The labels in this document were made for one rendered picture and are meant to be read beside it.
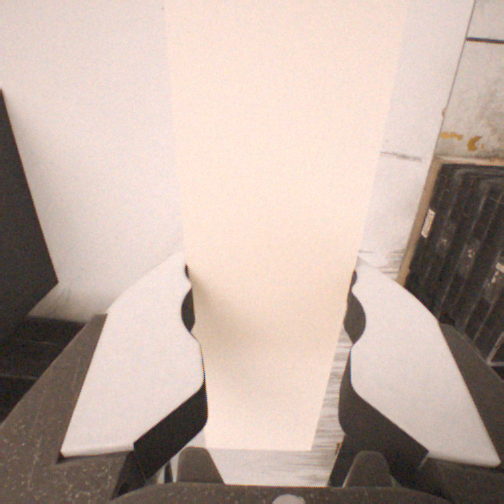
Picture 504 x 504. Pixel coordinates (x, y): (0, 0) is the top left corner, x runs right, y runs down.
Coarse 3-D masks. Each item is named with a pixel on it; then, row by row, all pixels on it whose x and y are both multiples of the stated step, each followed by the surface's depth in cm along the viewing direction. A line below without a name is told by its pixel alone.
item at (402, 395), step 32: (352, 288) 10; (384, 288) 10; (352, 320) 9; (384, 320) 8; (416, 320) 8; (352, 352) 7; (384, 352) 7; (416, 352) 7; (448, 352) 7; (352, 384) 6; (384, 384) 6; (416, 384) 6; (448, 384) 6; (352, 416) 6; (384, 416) 6; (416, 416) 6; (448, 416) 6; (384, 448) 6; (416, 448) 5; (448, 448) 5; (480, 448) 5
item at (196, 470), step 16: (192, 448) 5; (192, 464) 5; (208, 464) 5; (352, 464) 5; (368, 464) 5; (384, 464) 5; (176, 480) 5; (192, 480) 5; (208, 480) 5; (352, 480) 5; (368, 480) 5; (384, 480) 5; (128, 496) 4; (144, 496) 4; (160, 496) 4; (176, 496) 4; (192, 496) 4; (208, 496) 4; (224, 496) 4; (240, 496) 4; (256, 496) 4; (272, 496) 4; (288, 496) 4; (304, 496) 4; (320, 496) 4; (336, 496) 4; (352, 496) 4; (368, 496) 4; (384, 496) 4; (400, 496) 4; (416, 496) 4; (432, 496) 4
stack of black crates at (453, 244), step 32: (448, 192) 86; (480, 192) 71; (448, 224) 84; (480, 224) 72; (416, 256) 102; (448, 256) 85; (480, 256) 72; (448, 288) 83; (480, 288) 71; (480, 320) 71; (480, 352) 69
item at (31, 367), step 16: (32, 320) 48; (48, 320) 48; (16, 336) 45; (32, 336) 45; (48, 336) 46; (64, 336) 46; (0, 352) 42; (16, 352) 43; (32, 352) 43; (48, 352) 43; (0, 368) 39; (16, 368) 39; (32, 368) 39
